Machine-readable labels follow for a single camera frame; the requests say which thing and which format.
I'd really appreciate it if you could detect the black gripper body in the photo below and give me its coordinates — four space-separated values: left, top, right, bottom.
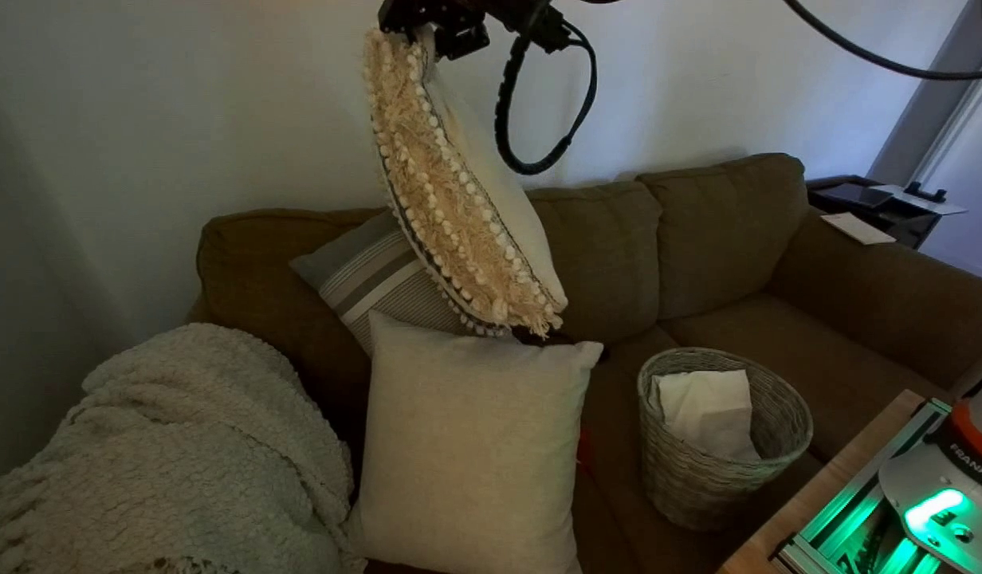
381 0 499 35

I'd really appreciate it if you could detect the white tasselled pillow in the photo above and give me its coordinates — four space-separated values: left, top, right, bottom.
361 25 572 342

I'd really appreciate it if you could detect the brown sofa back cushion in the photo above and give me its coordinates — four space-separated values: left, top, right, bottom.
636 149 810 321
527 178 667 349

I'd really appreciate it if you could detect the plain cream square pillow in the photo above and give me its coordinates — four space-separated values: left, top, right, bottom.
344 309 607 574

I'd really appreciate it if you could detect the brown fabric sofa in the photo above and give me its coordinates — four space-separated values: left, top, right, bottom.
189 149 982 574

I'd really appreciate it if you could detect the white paper sheet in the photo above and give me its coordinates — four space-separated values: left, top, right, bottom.
820 208 898 249

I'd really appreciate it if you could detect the white folded cloth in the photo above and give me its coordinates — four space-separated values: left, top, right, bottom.
650 368 765 462

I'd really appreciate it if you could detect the dark side table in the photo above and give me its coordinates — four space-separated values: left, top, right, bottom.
806 171 966 253

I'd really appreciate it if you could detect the cream knitted blanket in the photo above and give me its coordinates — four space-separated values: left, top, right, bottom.
0 320 368 574

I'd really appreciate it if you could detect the grey woven basket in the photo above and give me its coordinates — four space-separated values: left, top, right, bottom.
636 344 818 532

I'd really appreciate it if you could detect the white door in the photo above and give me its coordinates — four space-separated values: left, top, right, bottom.
866 0 982 285

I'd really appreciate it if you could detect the wooden table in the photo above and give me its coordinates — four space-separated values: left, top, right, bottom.
718 388 930 574

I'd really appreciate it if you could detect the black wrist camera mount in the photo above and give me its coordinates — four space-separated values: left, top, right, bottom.
488 0 572 56

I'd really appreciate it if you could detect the black overhead cable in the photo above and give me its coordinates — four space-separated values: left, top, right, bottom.
781 0 982 84

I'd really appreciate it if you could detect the green lit metal frame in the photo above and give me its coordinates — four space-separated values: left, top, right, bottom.
776 397 956 574

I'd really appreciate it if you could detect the robot base with orange ring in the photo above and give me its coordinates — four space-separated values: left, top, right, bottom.
878 362 982 574

